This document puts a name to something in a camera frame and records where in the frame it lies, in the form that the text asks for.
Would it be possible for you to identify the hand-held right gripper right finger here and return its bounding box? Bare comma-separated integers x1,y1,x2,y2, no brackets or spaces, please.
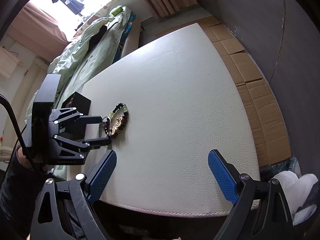
207,149,294,240

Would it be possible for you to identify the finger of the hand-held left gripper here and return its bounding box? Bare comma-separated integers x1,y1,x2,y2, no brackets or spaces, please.
53,134,112,158
50,107,106,131

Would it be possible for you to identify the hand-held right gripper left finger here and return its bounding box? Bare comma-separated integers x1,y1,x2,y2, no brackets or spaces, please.
30,149,117,240

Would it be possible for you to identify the black square box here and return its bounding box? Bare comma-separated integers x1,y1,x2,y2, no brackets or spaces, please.
61,92,92,142

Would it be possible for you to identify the golden bracelet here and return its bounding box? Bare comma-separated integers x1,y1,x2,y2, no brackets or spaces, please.
110,116,125,134

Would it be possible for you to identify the dark brown bead bracelet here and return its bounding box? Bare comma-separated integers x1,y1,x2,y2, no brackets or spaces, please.
119,110,131,131

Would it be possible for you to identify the green and black bead bracelet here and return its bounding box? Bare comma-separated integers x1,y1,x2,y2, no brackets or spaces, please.
110,102,130,118

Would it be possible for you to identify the person's left forearm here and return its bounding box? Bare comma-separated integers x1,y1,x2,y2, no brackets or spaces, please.
0,145,50,240

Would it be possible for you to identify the beige headboard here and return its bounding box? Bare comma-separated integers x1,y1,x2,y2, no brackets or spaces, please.
9,57,52,133

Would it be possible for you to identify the white sock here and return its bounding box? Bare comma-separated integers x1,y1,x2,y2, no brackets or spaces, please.
291,174,319,226
272,171,300,205

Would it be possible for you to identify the light green quilt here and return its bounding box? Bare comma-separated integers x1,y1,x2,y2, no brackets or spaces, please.
47,16,114,77

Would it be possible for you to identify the light green bedsheet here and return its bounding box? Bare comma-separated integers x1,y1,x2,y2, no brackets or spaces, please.
54,6,133,110

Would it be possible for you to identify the white leather table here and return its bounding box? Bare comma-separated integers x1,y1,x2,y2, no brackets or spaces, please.
54,23,261,217

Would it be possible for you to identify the flattened cardboard floor covering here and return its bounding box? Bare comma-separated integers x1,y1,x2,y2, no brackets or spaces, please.
156,16,292,167

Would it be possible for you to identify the black item on bed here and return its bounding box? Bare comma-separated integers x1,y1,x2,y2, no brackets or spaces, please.
89,26,108,48

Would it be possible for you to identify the bed with cartoon-print mattress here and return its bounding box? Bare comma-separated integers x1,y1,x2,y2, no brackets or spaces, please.
47,5,148,110

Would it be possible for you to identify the floral windowsill cushion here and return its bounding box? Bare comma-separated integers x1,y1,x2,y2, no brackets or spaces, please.
82,0,141,23

